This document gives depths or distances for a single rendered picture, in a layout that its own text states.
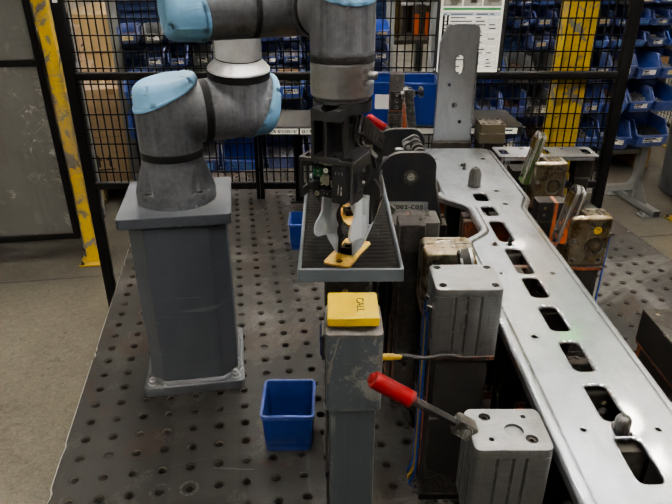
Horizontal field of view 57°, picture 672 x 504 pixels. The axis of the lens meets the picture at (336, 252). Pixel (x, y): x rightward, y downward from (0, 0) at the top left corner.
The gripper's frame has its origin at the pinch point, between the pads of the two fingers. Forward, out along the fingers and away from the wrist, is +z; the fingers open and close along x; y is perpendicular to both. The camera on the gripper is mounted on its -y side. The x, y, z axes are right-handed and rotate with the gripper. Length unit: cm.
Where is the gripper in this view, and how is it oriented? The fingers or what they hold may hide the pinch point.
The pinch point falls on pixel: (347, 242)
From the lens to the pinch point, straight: 84.2
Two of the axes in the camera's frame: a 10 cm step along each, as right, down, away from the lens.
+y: -4.0, 4.1, -8.2
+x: 9.2, 1.8, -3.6
